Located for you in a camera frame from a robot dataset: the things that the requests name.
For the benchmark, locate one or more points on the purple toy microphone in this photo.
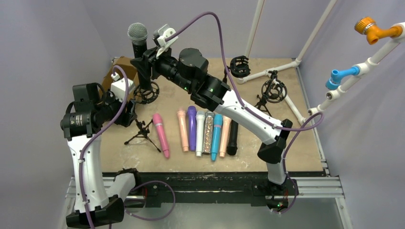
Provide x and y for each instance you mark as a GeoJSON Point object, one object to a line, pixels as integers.
{"type": "Point", "coordinates": [191, 112]}

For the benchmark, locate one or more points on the orange pipe fitting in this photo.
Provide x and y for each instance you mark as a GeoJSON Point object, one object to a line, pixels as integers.
{"type": "Point", "coordinates": [368, 27]}

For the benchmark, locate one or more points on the brown cardboard box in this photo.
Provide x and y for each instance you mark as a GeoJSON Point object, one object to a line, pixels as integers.
{"type": "Point", "coordinates": [130, 71]}

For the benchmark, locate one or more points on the teal toy microphone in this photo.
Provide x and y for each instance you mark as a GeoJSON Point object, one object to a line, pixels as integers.
{"type": "Point", "coordinates": [217, 126]}

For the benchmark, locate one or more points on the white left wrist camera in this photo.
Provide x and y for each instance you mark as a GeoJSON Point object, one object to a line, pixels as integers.
{"type": "Point", "coordinates": [118, 87]}

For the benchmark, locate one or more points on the black glitter microphone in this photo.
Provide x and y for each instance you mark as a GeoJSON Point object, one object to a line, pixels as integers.
{"type": "Point", "coordinates": [138, 34]}

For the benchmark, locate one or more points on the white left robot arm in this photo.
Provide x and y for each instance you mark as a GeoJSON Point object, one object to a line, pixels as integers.
{"type": "Point", "coordinates": [82, 126]}

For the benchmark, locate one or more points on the black tripod microphone stand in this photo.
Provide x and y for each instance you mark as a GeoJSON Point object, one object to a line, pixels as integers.
{"type": "Point", "coordinates": [144, 98]}

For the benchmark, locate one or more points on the blue pipe fitting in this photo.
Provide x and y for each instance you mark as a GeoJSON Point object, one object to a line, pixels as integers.
{"type": "Point", "coordinates": [336, 77]}

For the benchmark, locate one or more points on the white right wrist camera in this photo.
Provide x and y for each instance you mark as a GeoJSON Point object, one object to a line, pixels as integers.
{"type": "Point", "coordinates": [164, 38]}

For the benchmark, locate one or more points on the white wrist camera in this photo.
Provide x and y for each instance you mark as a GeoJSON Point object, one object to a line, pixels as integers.
{"type": "Point", "coordinates": [118, 87]}
{"type": "Point", "coordinates": [164, 38]}

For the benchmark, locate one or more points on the beige microphone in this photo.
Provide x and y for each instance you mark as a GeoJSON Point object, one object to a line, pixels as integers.
{"type": "Point", "coordinates": [181, 114]}
{"type": "Point", "coordinates": [224, 136]}

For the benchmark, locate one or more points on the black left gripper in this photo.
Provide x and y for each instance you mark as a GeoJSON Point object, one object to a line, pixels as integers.
{"type": "Point", "coordinates": [127, 111]}

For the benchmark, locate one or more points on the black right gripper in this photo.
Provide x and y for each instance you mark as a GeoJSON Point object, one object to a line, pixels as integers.
{"type": "Point", "coordinates": [147, 62]}

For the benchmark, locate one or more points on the black small tripod stand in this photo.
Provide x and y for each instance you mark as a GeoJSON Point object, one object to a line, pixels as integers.
{"type": "Point", "coordinates": [272, 91]}

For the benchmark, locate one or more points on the pink toy microphone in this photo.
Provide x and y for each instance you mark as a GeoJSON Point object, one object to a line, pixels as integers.
{"type": "Point", "coordinates": [158, 122]}

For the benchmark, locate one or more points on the silver rhinestone microphone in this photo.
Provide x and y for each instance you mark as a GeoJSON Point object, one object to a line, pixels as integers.
{"type": "Point", "coordinates": [208, 133]}

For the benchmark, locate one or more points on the plain black microphone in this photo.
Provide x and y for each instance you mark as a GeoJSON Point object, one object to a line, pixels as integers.
{"type": "Point", "coordinates": [232, 141]}

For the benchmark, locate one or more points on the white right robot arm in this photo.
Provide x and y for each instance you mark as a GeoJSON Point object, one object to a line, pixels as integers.
{"type": "Point", "coordinates": [190, 72]}

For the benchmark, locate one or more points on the black round-base microphone stand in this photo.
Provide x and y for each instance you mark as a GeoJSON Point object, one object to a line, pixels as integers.
{"type": "Point", "coordinates": [239, 68]}

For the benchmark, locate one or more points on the white toy microphone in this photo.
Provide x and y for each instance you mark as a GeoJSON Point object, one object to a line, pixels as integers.
{"type": "Point", "coordinates": [200, 118]}

